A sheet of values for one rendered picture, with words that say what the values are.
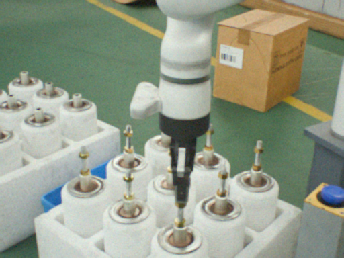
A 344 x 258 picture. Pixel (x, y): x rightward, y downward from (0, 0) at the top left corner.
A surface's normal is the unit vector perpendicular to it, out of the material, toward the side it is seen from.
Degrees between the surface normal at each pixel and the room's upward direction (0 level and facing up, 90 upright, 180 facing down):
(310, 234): 90
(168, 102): 90
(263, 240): 0
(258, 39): 90
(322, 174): 90
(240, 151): 0
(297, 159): 0
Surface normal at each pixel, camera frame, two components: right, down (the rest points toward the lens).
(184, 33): -0.03, -0.79
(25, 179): 0.75, 0.32
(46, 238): -0.65, 0.34
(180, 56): -0.25, 0.43
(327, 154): -0.85, 0.22
